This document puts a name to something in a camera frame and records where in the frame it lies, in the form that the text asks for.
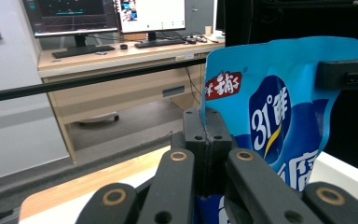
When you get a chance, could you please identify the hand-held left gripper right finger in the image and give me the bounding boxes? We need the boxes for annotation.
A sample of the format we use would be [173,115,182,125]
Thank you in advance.
[205,107,234,196]

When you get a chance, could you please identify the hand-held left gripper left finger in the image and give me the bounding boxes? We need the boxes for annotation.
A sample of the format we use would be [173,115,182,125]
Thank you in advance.
[171,107,211,198]

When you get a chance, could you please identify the blue snack packet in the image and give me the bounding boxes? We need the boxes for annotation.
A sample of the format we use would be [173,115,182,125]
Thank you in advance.
[195,35,358,224]

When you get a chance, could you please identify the small black desk clutter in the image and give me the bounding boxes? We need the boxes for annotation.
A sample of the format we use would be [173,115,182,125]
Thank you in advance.
[185,35,209,45]

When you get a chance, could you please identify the short black keyboard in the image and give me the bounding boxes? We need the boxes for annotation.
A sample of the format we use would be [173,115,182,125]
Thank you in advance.
[133,37,187,49]

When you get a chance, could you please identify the light wooden desk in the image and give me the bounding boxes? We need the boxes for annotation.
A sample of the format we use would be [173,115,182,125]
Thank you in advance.
[36,34,227,163]

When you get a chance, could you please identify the white screen monitor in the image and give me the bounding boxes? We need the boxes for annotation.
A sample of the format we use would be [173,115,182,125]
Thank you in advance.
[114,0,186,42]

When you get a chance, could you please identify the long black keyboard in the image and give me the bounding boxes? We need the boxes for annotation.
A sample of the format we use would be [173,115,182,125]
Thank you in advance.
[51,45,117,60]

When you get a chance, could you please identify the dark screen monitor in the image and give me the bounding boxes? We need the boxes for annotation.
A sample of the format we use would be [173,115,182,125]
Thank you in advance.
[21,0,119,49]

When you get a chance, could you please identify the grey green drawer handle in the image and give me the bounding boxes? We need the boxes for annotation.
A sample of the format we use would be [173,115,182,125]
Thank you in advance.
[161,85,186,98]

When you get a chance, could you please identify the black cables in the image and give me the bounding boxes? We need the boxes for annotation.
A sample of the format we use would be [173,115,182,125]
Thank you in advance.
[184,65,203,105]

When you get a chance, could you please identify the black metal rail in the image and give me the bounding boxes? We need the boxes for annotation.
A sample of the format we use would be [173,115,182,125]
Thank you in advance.
[0,57,208,105]

